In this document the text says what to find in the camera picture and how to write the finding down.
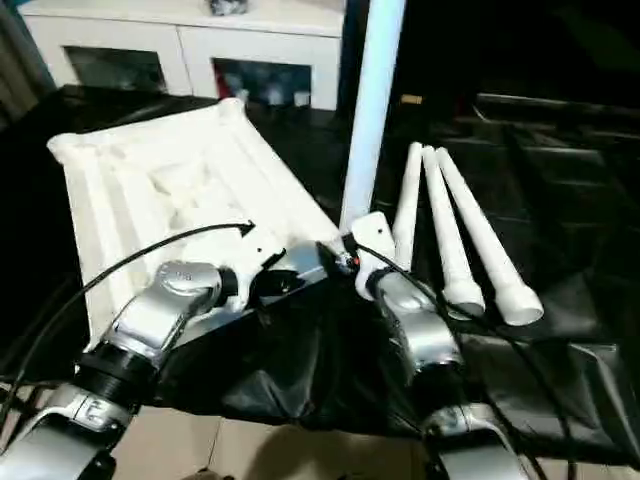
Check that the white plastic table top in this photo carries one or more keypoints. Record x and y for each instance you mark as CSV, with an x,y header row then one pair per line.
x,y
175,190

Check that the white plastic table leg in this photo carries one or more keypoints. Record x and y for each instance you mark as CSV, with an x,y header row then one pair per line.
x,y
485,240
372,125
407,210
447,230

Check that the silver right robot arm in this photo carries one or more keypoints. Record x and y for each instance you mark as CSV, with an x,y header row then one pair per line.
x,y
425,335

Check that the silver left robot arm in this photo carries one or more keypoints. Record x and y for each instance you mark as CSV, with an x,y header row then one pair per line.
x,y
140,310

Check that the small white jar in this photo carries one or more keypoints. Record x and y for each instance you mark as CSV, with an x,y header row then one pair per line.
x,y
274,94
242,95
300,98

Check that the small tan label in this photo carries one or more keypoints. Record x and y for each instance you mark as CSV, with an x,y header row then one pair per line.
x,y
411,99

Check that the red bottle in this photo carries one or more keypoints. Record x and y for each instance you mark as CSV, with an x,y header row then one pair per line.
x,y
220,82

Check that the black work mat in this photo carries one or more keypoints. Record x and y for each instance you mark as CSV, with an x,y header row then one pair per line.
x,y
550,200

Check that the white glass-door cabinet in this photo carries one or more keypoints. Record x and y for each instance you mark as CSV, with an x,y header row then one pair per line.
x,y
175,45

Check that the dark low shelf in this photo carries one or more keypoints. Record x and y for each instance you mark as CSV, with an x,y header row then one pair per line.
x,y
555,105

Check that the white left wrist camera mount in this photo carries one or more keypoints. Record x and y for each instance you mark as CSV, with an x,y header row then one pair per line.
x,y
255,250

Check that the dark metal stand frame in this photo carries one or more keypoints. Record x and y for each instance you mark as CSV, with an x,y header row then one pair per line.
x,y
20,390

